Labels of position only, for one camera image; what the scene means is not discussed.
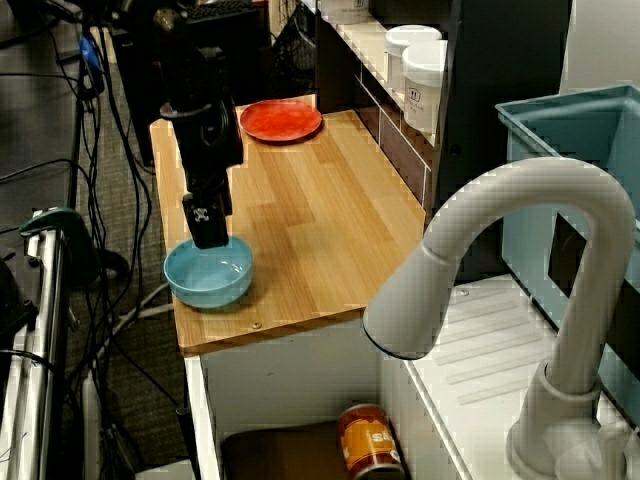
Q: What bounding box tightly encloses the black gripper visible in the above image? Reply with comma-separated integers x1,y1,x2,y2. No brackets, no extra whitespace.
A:
159,101,246,250

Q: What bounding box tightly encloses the light blue bowl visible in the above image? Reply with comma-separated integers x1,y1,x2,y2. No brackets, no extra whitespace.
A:
163,236,254,309

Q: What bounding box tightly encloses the red orange plate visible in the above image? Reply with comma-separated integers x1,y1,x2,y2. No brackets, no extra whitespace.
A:
238,98,324,145

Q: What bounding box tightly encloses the black computer case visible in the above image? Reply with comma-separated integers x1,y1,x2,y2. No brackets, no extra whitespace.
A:
109,0,274,166

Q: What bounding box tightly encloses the green clamp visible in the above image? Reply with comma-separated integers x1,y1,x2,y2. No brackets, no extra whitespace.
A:
18,207,101,286

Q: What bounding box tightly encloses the white sink unit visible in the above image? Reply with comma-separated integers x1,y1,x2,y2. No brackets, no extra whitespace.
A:
183,272,640,480

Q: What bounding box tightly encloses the cream shelf ledge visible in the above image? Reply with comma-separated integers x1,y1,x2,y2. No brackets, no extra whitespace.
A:
319,14,441,146

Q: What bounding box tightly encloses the white jar with printed label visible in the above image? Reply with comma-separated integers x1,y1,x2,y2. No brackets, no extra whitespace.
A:
401,39,449,134

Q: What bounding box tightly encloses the plain white lidded jar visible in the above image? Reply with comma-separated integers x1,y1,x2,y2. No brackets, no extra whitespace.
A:
383,23,444,101

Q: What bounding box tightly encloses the orange soup can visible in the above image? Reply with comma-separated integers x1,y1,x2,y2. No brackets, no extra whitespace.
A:
336,402,405,480

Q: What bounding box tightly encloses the teal plastic bin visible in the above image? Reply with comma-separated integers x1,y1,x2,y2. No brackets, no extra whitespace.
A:
494,83,640,431

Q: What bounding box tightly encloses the grey faucet base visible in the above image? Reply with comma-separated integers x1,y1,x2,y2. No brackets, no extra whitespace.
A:
362,155,639,479

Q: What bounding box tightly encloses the white floor cable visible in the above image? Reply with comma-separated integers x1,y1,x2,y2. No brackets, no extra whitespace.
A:
99,279,175,351

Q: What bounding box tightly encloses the silver aluminium frame rail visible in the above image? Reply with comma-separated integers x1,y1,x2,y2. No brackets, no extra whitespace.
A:
0,219,69,480

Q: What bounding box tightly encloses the dark upright shelf post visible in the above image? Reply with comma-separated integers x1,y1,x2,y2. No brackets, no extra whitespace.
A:
432,0,574,281

